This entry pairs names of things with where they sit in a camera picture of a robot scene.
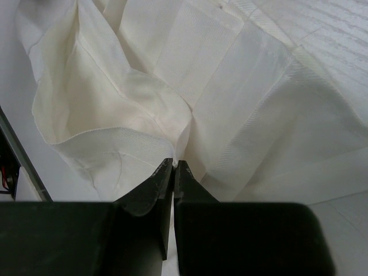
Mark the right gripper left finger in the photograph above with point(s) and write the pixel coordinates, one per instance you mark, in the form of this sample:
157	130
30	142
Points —
128	236

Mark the white skirt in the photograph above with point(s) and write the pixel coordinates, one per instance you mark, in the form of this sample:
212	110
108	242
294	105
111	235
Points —
100	92

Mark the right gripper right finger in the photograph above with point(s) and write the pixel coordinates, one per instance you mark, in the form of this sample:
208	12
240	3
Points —
244	238

